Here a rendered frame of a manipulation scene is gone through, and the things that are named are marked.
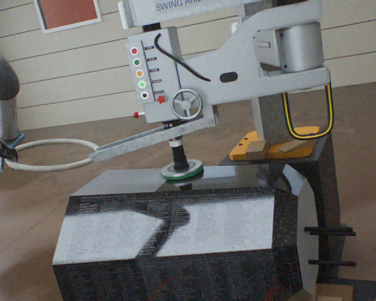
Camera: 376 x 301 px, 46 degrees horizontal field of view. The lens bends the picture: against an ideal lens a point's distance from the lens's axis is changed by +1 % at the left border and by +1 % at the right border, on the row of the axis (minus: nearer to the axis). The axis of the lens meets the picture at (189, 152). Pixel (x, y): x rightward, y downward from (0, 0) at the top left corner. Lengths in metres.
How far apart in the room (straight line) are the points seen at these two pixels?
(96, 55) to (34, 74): 1.55
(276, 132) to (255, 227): 1.00
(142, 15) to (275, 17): 0.58
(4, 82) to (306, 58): 1.23
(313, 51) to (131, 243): 1.18
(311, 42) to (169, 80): 0.65
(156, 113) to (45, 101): 7.94
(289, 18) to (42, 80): 8.24
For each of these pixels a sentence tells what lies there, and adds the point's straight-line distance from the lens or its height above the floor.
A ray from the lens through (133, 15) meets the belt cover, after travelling 2.09.
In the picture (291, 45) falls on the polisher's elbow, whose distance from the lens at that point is 2.05.
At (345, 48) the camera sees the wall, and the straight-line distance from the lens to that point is 8.05.
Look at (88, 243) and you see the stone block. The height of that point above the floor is 0.69.
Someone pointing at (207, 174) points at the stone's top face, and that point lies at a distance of 2.20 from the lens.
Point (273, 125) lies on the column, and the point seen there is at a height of 0.90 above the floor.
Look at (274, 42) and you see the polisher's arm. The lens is 2.20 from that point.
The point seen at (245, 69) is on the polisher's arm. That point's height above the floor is 1.35.
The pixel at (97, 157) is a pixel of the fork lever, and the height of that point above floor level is 1.04.
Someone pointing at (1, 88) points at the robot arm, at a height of 1.51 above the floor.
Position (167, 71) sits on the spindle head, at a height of 1.40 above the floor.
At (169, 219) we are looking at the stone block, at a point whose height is 0.77.
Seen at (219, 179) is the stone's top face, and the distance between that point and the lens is 2.10.
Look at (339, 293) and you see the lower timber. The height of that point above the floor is 0.10.
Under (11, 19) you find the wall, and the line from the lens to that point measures 10.08.
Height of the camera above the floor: 1.61
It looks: 16 degrees down
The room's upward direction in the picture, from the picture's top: 12 degrees counter-clockwise
